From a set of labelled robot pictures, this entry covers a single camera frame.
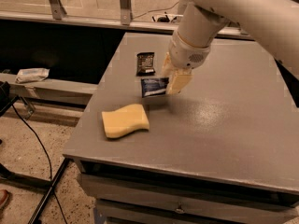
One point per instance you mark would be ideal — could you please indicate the yellow sponge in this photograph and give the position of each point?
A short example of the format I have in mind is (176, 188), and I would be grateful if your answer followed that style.
(125, 120)

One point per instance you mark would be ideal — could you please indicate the blue rxbar blueberry wrapper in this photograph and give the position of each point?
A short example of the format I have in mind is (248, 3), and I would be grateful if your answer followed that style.
(154, 86)

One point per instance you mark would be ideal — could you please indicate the metal drawer handle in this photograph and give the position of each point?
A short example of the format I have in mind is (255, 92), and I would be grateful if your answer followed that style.
(179, 210)

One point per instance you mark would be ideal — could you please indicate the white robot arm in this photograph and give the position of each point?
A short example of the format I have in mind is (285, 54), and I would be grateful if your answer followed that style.
(274, 24)

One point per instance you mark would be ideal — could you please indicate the metal railing post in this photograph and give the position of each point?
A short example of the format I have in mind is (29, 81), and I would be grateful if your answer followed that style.
(126, 12)
(57, 9)

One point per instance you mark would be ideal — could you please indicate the grey cabinet with drawers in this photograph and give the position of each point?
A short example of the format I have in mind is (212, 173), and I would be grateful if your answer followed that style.
(225, 148)

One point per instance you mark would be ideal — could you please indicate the black tripod leg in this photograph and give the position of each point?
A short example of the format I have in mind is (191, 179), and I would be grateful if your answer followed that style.
(50, 191)

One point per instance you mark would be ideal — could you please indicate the black device on stand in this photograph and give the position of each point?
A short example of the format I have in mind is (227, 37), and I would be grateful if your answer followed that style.
(6, 101)

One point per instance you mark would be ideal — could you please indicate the metal railing post middle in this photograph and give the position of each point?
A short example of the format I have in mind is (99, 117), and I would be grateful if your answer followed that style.
(126, 12)

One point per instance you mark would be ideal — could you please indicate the black snack bar wrapper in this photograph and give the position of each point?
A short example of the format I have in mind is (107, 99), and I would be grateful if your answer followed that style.
(145, 65)

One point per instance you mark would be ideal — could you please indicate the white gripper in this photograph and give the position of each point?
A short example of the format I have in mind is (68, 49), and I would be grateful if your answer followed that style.
(186, 56)

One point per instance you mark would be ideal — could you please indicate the red shoe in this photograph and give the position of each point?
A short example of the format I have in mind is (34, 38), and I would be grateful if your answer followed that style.
(4, 196)

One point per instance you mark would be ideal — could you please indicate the metal railing post left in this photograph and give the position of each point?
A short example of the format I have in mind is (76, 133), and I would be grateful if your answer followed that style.
(57, 9)

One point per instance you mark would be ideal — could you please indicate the white crumpled bag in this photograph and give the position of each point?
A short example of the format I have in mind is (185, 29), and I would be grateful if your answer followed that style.
(32, 75)

